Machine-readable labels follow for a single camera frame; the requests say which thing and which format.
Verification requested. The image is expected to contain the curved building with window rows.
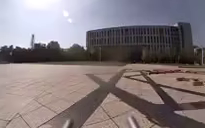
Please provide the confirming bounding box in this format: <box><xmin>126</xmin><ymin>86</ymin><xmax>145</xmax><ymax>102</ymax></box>
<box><xmin>85</xmin><ymin>21</ymin><xmax>195</xmax><ymax>64</ymax></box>

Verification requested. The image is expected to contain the row of trees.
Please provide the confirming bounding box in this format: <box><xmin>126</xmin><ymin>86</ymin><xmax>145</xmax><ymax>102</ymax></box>
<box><xmin>0</xmin><ymin>40</ymin><xmax>91</xmax><ymax>64</ymax></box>

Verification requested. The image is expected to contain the pile of red bricks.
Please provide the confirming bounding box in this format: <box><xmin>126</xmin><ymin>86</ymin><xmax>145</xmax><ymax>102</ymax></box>
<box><xmin>176</xmin><ymin>77</ymin><xmax>191</xmax><ymax>83</ymax></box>
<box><xmin>148</xmin><ymin>68</ymin><xmax>184</xmax><ymax>75</ymax></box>
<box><xmin>192</xmin><ymin>80</ymin><xmax>205</xmax><ymax>87</ymax></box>

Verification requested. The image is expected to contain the robot's own part right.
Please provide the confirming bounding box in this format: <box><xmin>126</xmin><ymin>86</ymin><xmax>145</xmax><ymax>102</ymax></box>
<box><xmin>127</xmin><ymin>115</ymin><xmax>140</xmax><ymax>128</ymax></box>

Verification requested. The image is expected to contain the robot's own part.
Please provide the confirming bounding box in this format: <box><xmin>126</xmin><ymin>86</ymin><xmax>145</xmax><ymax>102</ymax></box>
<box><xmin>62</xmin><ymin>119</ymin><xmax>73</xmax><ymax>128</ymax></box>
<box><xmin>127</xmin><ymin>115</ymin><xmax>140</xmax><ymax>128</ymax></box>

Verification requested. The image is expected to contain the paved slab plaza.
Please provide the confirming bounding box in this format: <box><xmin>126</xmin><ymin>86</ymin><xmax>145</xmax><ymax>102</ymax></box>
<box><xmin>0</xmin><ymin>62</ymin><xmax>205</xmax><ymax>128</ymax></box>

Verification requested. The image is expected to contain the robot's own part left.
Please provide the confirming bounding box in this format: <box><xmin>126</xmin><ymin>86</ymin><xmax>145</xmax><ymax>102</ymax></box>
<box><xmin>62</xmin><ymin>119</ymin><xmax>73</xmax><ymax>128</ymax></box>

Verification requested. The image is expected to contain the mast tower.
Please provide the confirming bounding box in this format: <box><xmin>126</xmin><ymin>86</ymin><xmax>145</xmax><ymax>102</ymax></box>
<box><xmin>30</xmin><ymin>33</ymin><xmax>36</xmax><ymax>50</ymax></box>

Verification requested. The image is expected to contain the pale pole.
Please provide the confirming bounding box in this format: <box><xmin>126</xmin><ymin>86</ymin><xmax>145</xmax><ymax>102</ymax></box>
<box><xmin>200</xmin><ymin>47</ymin><xmax>205</xmax><ymax>66</ymax></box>

